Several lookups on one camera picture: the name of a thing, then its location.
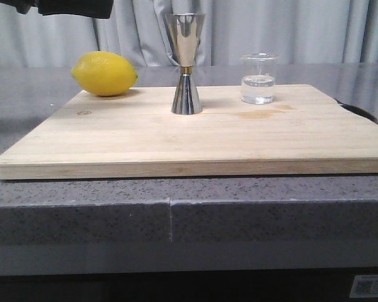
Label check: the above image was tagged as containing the white QR label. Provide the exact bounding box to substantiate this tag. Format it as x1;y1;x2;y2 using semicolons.
349;274;378;298

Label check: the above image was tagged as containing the yellow lemon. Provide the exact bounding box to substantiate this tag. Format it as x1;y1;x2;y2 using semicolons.
71;51;138;96

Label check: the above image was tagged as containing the black cutting board strap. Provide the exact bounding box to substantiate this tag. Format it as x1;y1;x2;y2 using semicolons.
333;98;378;124

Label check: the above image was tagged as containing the light wooden cutting board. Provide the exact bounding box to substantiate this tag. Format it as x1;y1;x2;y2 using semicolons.
0;84;378;180

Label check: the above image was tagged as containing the grey curtain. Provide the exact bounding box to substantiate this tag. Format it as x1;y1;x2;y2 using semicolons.
0;1;378;67

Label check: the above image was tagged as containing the steel double jigger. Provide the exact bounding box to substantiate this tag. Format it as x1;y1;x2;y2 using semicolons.
166;13;205;115

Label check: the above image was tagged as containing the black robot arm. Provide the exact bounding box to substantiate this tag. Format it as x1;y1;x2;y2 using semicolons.
0;0;113;19

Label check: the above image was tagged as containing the clear glass beaker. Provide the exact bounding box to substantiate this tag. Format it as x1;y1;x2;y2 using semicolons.
240;53;278;104

